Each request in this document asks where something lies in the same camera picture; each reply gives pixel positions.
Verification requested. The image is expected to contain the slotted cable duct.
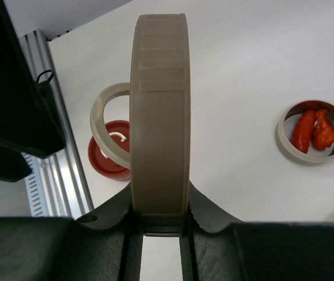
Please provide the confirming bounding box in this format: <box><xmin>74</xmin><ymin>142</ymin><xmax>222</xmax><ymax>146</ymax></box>
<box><xmin>22</xmin><ymin>153</ymin><xmax>50</xmax><ymax>217</ymax></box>

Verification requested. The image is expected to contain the red sausage piece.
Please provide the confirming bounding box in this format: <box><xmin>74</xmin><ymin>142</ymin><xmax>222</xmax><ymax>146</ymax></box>
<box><xmin>292</xmin><ymin>110</ymin><xmax>316</xmax><ymax>154</ymax></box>

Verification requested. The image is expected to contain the red octopus sausage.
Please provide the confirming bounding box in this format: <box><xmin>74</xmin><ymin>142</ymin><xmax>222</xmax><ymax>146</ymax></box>
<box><xmin>313</xmin><ymin>109</ymin><xmax>334</xmax><ymax>151</ymax></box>

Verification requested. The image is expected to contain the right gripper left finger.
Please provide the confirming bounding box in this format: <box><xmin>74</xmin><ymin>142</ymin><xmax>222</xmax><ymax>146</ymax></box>
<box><xmin>0</xmin><ymin>187</ymin><xmax>142</xmax><ymax>280</ymax></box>

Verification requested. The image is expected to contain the brown round lid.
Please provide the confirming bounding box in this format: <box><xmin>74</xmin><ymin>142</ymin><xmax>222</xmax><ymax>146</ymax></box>
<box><xmin>89</xmin><ymin>12</ymin><xmax>192</xmax><ymax>217</ymax></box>

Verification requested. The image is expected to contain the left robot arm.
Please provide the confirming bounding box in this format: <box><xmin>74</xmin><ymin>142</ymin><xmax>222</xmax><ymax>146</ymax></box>
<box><xmin>0</xmin><ymin>1</ymin><xmax>66</xmax><ymax>182</ymax></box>

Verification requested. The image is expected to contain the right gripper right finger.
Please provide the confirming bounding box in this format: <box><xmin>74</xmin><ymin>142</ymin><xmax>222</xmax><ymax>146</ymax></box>
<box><xmin>179</xmin><ymin>186</ymin><xmax>334</xmax><ymax>280</ymax></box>

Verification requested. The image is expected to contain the aluminium mounting rail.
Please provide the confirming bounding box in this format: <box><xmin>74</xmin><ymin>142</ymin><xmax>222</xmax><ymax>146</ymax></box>
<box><xmin>19</xmin><ymin>30</ymin><xmax>94</xmax><ymax>219</ymax></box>

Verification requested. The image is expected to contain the brown-banded steel container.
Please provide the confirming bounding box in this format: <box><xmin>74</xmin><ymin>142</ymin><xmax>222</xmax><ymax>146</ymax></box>
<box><xmin>276</xmin><ymin>100</ymin><xmax>334</xmax><ymax>166</ymax></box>

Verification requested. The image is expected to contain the red round lid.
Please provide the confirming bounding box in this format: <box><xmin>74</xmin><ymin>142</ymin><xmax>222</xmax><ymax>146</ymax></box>
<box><xmin>87</xmin><ymin>119</ymin><xmax>132</xmax><ymax>181</ymax></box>

